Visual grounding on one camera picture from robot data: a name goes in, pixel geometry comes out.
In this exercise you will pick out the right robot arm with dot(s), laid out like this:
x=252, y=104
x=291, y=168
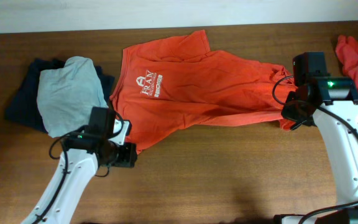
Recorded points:
x=330, y=104

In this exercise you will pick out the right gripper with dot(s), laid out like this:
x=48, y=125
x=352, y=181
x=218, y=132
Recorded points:
x=287, y=112

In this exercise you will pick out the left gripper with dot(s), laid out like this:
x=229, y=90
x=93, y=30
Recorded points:
x=128, y=156

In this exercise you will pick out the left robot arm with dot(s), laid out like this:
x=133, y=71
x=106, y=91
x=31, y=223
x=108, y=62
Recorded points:
x=77, y=165

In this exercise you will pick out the folded navy garment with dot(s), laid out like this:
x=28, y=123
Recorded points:
x=23, y=107

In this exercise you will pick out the folded grey t-shirt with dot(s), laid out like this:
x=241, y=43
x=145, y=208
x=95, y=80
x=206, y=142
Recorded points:
x=67, y=95

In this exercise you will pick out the orange printed t-shirt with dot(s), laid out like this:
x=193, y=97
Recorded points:
x=178, y=82

